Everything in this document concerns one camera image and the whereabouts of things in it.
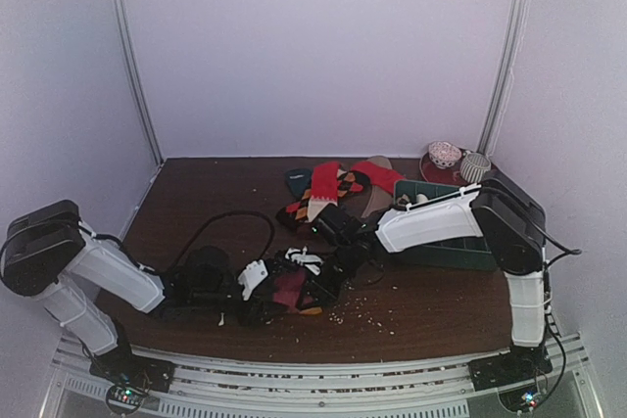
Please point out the left round controller board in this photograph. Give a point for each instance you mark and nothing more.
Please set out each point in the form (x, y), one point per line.
(124, 400)

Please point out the green plastic divided organizer tray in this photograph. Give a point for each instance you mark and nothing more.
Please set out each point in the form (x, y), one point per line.
(460, 253)

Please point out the right round controller board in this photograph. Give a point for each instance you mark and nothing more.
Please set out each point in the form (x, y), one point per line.
(520, 400)

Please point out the dark teal sock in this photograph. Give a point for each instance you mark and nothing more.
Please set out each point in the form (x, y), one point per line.
(298, 180)

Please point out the left aluminium corner post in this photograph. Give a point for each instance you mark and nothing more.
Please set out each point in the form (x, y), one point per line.
(135, 83)

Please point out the long red sock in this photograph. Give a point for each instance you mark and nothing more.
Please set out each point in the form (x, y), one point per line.
(379, 176)

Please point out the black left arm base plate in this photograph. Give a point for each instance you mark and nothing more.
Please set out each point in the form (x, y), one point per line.
(122, 367)

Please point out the black red yellow argyle sock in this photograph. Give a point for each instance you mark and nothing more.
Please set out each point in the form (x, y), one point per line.
(294, 215)

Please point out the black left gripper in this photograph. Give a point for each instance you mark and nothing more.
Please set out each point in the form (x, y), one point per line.
(255, 315)

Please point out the red and cream lace sock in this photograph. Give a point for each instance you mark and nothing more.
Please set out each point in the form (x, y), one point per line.
(323, 188)

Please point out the tan and brown ribbed sock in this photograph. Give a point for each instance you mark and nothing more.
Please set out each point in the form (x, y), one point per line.
(378, 198)

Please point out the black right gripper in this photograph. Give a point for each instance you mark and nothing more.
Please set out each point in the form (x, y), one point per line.
(328, 276)

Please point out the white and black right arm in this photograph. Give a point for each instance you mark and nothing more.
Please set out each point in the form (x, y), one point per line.
(495, 210)

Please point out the striped grey ceramic cup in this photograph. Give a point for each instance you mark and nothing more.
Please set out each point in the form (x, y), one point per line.
(474, 166)

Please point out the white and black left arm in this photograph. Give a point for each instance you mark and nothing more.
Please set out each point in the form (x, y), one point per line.
(47, 251)

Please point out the patterned white ceramic bowl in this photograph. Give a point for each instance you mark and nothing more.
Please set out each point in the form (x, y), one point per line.
(444, 154)

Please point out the dark red round plate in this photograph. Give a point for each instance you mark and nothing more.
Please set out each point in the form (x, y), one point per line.
(430, 172)

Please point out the round controller board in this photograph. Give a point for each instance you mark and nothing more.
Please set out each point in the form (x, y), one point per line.
(124, 400)
(520, 400)

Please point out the rolled argyle sock in tray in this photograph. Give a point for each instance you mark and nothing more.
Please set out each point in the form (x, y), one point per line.
(403, 200)

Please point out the right aluminium corner post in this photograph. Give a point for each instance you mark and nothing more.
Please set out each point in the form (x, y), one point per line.
(515, 28)

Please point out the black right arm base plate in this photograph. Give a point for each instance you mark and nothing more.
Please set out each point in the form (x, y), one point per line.
(517, 365)

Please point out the aluminium corner post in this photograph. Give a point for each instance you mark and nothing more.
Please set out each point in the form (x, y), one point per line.
(515, 28)
(135, 83)

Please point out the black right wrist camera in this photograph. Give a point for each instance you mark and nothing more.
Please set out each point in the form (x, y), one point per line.
(337, 227)

